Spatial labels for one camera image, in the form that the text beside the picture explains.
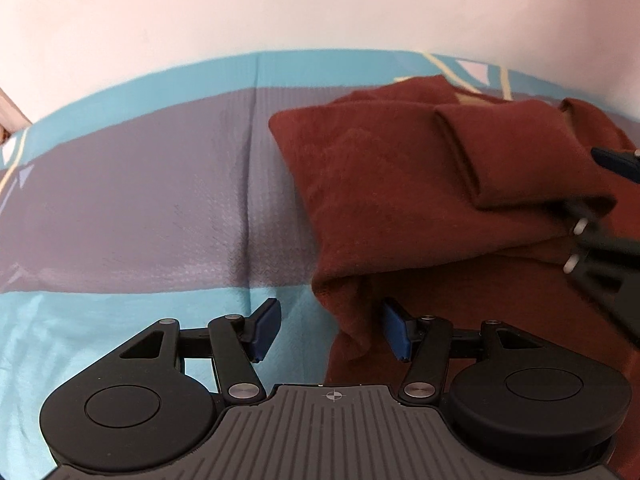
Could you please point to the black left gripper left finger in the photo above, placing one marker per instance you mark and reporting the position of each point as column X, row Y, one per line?
column 238, row 343

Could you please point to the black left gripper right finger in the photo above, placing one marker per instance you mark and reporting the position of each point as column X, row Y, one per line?
column 424, row 343

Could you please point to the dark red knit sweater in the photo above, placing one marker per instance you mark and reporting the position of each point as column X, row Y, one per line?
column 454, row 205

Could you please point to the teal grey patterned bedsheet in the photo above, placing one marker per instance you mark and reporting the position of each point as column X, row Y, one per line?
column 133, row 218

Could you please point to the pink wooden door frame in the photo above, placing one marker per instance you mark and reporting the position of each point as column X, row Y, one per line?
column 12, row 119

